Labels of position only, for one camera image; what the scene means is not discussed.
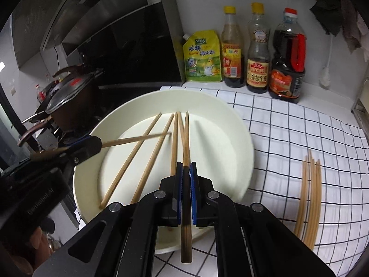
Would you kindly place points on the large red cap soy bottle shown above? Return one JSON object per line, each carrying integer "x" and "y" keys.
{"x": 285, "y": 86}

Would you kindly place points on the yellow cap vinegar bottle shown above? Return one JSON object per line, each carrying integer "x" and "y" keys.
{"x": 232, "y": 66}

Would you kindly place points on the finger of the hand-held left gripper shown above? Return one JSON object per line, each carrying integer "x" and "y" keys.
{"x": 86, "y": 150}
{"x": 76, "y": 142}

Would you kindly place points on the white bottle brush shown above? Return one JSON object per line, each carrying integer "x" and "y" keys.
{"x": 325, "y": 76}

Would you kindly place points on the yellow seasoning pouch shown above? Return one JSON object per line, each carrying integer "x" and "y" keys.
{"x": 203, "y": 60}

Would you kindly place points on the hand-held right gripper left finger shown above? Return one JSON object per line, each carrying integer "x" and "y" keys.
{"x": 178, "y": 187}

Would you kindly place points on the dark hanging cloth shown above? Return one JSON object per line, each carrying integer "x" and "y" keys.
{"x": 327, "y": 17}

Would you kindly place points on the white black checked cloth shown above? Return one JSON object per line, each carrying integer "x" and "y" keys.
{"x": 288, "y": 138}

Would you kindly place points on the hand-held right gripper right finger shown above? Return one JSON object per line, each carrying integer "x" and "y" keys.
{"x": 193, "y": 193}

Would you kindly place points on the black steel range hood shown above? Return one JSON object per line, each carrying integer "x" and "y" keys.
{"x": 129, "y": 43}

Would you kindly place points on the glass pot lid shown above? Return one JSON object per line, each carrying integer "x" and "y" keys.
{"x": 69, "y": 92}

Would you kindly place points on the brown hanging cloth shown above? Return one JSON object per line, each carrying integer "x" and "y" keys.
{"x": 350, "y": 31}

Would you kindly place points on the red cap plastic bottle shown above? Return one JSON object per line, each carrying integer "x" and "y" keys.
{"x": 40, "y": 95}

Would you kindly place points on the person's left hand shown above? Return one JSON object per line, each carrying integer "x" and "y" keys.
{"x": 36, "y": 236}

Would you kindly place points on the brown saucepan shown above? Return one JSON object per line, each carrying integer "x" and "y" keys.
{"x": 77, "y": 112}

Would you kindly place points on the white round basin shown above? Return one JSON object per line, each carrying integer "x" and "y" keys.
{"x": 219, "y": 150}

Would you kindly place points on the pile of wooden chopsticks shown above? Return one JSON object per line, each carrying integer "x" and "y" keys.
{"x": 312, "y": 202}

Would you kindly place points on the clear yellow cap sauce bottle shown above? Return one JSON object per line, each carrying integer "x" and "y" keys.
{"x": 258, "y": 75}

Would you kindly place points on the single wooden chopstick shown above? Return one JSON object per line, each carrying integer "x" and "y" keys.
{"x": 181, "y": 132}
{"x": 151, "y": 161}
{"x": 129, "y": 161}
{"x": 186, "y": 138}
{"x": 135, "y": 139}

